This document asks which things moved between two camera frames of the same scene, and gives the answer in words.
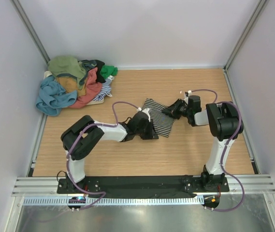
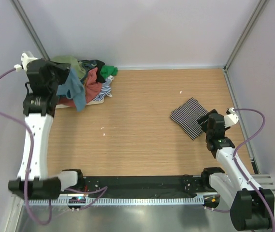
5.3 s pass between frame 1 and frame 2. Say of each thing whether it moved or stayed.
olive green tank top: stayed
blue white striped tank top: stayed
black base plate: stayed
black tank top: stayed
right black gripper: moved
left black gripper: moved
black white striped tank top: moved
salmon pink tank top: stayed
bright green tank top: stayed
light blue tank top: moved
